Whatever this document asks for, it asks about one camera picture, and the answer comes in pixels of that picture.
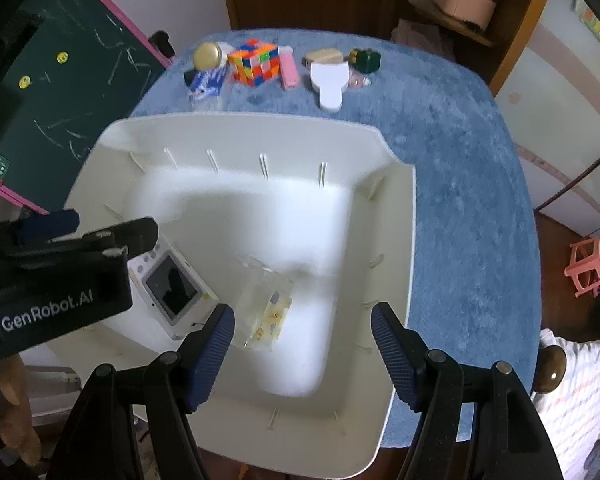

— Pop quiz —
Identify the white digital camera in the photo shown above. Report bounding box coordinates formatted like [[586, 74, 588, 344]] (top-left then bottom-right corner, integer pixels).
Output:
[[128, 234, 219, 340]]

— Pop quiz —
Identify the clear patterned plastic cup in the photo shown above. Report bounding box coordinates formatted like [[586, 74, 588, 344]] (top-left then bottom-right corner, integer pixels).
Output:
[[232, 257, 294, 351]]

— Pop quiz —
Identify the blue printed packet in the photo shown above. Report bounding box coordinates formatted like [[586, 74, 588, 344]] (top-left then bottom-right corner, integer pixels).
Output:
[[184, 66, 227, 101]]

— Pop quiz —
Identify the colourful puzzle cube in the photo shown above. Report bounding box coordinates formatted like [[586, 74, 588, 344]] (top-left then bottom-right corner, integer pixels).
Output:
[[227, 39, 280, 87]]

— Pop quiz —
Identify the person's left hand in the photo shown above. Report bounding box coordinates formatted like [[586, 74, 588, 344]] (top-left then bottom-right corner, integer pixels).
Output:
[[0, 354, 42, 467]]

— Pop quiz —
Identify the blue fuzzy table mat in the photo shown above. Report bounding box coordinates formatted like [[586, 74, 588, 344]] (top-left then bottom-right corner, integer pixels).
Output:
[[130, 27, 541, 450]]

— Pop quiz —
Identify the pink plastic stool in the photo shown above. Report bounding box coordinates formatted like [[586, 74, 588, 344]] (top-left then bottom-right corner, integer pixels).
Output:
[[564, 237, 600, 297]]

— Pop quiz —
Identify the black chalkboard eraser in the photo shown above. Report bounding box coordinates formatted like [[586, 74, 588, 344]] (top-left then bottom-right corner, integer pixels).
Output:
[[148, 29, 175, 60]]

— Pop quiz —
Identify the gold round tin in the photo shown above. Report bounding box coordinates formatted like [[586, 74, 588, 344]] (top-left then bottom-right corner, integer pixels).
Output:
[[193, 41, 223, 72]]

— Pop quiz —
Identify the pink white candy dispenser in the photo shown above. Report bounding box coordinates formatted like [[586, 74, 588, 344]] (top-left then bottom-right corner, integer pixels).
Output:
[[278, 46, 300, 90]]

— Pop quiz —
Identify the pink round cartoon case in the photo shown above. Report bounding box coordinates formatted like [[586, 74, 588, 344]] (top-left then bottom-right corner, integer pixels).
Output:
[[348, 70, 370, 89]]

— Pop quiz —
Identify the green gold perfume bottle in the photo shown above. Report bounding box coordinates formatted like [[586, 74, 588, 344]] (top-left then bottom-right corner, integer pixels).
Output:
[[348, 49, 381, 75]]

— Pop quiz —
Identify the folded pink cloth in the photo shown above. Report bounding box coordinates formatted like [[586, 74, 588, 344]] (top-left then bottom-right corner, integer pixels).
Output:
[[391, 20, 455, 62]]

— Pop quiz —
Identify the green chalkboard pink frame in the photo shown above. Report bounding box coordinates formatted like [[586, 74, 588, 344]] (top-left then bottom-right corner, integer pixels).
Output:
[[0, 0, 170, 212]]

